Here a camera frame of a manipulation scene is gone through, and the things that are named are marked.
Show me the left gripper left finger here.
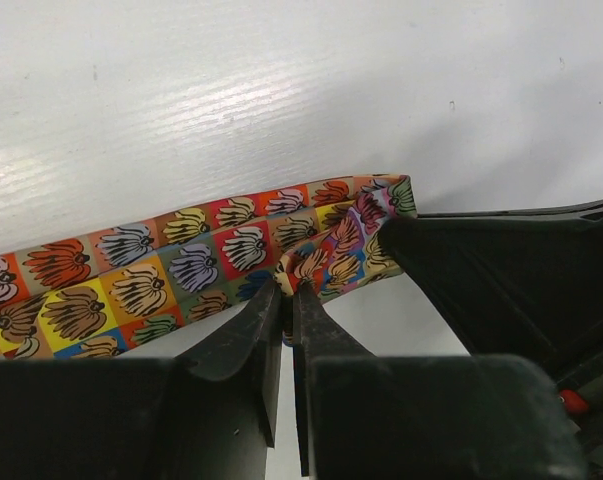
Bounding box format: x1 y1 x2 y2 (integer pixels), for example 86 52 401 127
177 279 282 448

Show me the colourful squares patterned tie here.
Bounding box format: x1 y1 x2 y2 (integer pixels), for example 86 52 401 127
0 174 417 359

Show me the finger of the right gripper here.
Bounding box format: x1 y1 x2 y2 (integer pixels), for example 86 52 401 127
379 200 603 370

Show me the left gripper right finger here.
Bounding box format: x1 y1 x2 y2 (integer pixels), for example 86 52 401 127
290 284 374 475

